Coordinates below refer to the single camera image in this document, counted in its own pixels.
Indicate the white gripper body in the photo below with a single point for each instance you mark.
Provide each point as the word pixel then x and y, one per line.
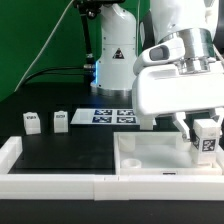
pixel 161 90

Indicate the white square tabletop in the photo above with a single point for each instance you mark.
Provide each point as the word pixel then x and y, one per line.
pixel 157 153

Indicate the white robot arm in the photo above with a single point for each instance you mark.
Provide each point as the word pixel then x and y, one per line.
pixel 180 69

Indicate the white sheet with markers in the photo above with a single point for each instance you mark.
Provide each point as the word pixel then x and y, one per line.
pixel 86 116

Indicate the white U-shaped fence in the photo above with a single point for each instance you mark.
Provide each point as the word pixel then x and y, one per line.
pixel 100 187

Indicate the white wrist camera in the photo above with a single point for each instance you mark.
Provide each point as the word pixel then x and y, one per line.
pixel 166 52

